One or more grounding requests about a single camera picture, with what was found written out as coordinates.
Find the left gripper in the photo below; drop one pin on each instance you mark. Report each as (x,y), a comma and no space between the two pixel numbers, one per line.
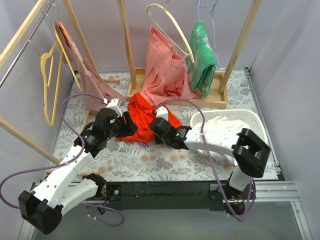
(128,124)

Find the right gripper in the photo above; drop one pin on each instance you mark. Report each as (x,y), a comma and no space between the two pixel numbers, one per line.
(157,125)

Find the orange t-shirt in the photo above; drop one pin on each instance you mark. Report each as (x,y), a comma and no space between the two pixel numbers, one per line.
(142,114)

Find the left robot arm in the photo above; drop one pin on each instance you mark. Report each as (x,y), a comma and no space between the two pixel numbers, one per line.
(46,204)

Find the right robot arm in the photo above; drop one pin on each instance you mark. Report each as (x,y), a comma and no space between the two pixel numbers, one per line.
(249,150)

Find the yellow hanger under pink garment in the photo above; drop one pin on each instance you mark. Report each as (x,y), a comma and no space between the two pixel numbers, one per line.
(62,44)

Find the cream wooden hanger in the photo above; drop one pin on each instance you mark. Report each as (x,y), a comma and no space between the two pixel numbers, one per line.
(171,29)

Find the dusty pink hanging garment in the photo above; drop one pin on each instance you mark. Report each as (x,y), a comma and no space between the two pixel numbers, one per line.
(91,81)

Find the salmon pink pleated garment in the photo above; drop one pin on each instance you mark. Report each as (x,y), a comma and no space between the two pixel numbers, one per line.
(165,71)

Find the wooden rack with tray base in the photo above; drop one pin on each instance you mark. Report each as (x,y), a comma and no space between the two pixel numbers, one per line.
(218,97)

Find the white cloth in basket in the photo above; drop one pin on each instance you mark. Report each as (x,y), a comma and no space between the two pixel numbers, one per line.
(222,124)

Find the black base bar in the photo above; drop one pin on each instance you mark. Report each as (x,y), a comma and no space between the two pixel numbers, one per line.
(163,195)

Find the green white hanging cloth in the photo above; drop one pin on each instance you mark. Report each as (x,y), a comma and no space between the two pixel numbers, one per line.
(202,69)

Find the wooden side clothes rack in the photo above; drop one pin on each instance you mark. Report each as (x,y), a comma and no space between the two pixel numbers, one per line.
(27,140)

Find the white plastic laundry basket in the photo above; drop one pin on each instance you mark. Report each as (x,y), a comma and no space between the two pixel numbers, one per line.
(230,117)

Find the metal hanging rod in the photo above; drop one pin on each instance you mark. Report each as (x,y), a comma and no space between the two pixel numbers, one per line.
(22,45)

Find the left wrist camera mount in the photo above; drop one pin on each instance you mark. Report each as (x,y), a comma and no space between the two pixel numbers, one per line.
(114,104)

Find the blue wire hanger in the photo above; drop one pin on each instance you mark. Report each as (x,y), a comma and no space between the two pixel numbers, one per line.
(211,12)

